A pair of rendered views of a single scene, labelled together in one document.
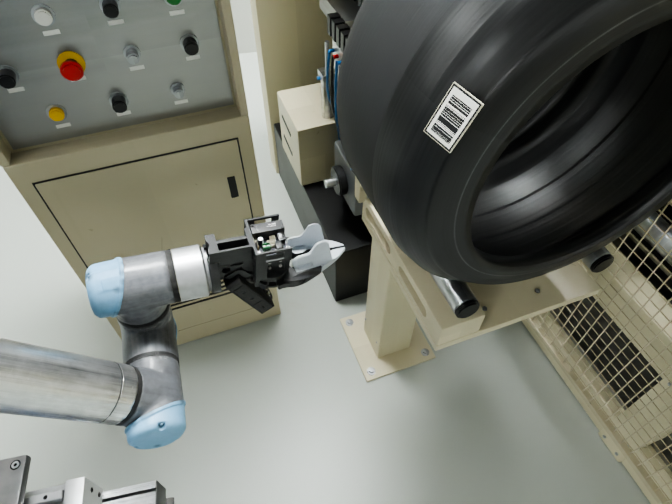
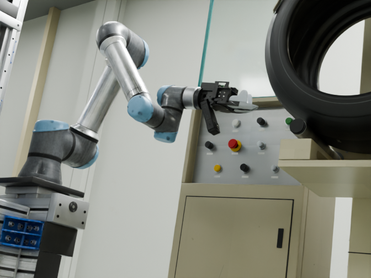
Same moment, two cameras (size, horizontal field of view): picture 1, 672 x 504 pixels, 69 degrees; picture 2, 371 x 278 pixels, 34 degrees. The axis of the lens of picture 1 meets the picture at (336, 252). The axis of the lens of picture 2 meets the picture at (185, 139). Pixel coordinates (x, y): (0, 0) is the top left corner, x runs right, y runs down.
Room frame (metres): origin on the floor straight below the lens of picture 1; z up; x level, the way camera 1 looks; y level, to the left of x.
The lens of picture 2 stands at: (-0.73, -1.28, 0.38)
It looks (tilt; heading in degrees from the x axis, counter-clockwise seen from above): 16 degrees up; 53
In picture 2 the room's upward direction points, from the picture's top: 8 degrees clockwise
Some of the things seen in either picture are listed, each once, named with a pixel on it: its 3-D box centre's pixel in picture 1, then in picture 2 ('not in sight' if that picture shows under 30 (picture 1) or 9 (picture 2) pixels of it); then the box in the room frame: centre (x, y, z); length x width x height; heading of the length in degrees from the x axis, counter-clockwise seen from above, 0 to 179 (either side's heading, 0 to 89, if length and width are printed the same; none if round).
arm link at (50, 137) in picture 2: not in sight; (50, 139); (0.14, 0.63, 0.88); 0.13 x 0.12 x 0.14; 18
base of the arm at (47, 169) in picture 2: not in sight; (42, 171); (0.13, 0.63, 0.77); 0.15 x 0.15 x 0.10
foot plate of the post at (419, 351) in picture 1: (386, 337); not in sight; (0.89, -0.19, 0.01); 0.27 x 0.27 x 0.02; 20
